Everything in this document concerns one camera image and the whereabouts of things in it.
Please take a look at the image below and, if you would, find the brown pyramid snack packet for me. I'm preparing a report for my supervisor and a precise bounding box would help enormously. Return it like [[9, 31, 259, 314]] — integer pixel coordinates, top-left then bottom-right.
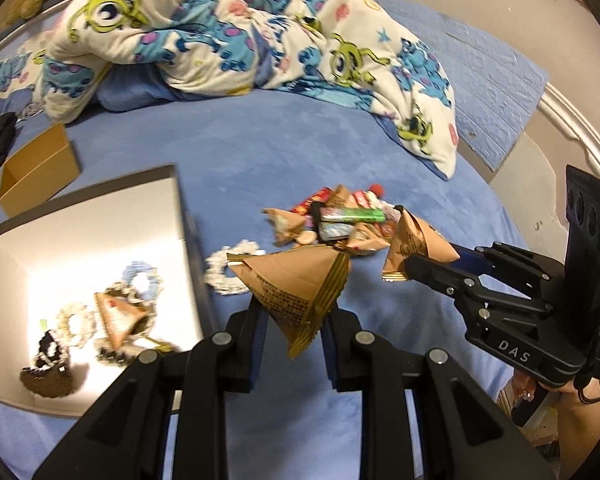
[[94, 292, 148, 350], [229, 244, 351, 359], [381, 208, 460, 282]]

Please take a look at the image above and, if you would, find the cream crochet scrunchie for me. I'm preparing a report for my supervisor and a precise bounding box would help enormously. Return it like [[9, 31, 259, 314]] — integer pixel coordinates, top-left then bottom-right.
[[56, 304, 97, 349]]

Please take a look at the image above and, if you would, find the light blue crochet scrunchie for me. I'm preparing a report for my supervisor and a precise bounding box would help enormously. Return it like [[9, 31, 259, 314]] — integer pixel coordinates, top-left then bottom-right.
[[122, 261, 162, 302]]

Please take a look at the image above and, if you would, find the person right hand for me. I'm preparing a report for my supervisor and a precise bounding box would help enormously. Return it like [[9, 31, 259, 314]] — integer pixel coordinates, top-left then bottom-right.
[[512, 370, 600, 411]]

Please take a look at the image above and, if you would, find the white lace scrunchie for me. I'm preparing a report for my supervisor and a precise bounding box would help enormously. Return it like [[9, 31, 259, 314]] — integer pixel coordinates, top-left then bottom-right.
[[203, 240, 266, 296]]

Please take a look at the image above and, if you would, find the green snack stick packet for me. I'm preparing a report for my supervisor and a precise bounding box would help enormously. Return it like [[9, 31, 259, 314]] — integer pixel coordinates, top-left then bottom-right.
[[319, 207, 387, 224]]

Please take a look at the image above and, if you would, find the red candy packet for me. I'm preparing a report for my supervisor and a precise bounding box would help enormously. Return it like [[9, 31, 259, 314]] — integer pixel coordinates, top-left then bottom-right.
[[289, 188, 332, 216]]

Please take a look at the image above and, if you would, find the dark open shoe box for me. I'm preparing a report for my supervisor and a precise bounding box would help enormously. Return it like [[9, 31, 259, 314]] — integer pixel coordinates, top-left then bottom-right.
[[0, 165, 216, 417]]

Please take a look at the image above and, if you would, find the small brown cardboard box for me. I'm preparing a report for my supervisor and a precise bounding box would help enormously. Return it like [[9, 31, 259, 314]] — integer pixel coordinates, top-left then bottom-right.
[[0, 124, 80, 218]]

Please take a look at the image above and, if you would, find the monster cartoon comforter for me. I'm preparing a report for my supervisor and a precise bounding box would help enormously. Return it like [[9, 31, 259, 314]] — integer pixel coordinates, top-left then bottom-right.
[[34, 0, 461, 181]]

